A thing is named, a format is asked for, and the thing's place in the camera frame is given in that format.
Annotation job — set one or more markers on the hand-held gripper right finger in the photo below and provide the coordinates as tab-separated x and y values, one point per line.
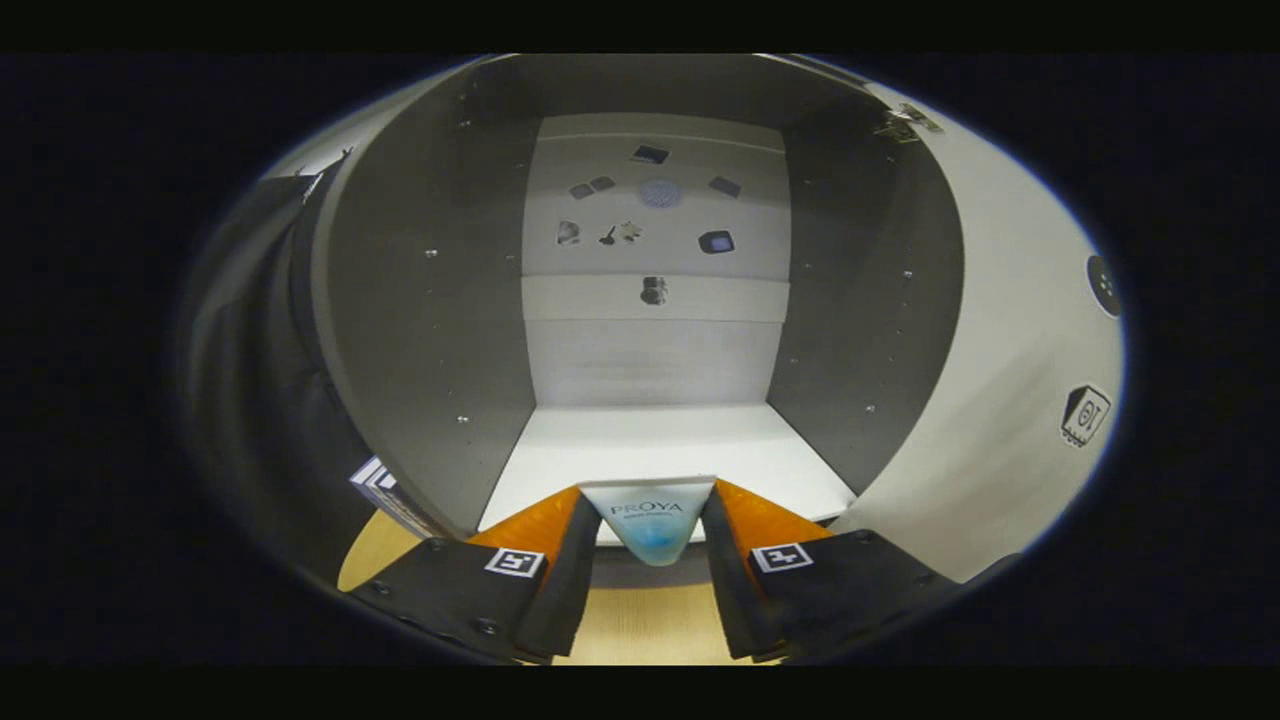
730	590

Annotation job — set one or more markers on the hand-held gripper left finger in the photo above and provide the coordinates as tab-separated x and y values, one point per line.
570	580

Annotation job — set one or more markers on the clear blue cosmetic tube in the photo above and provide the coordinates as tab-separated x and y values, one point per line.
648	530

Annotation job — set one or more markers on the dark cover book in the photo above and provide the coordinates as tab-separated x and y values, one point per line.
405	512

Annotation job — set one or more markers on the grey cabinet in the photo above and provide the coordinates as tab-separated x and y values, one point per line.
430	300

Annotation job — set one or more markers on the black backdrop cloth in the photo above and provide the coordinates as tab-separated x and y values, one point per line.
260	380

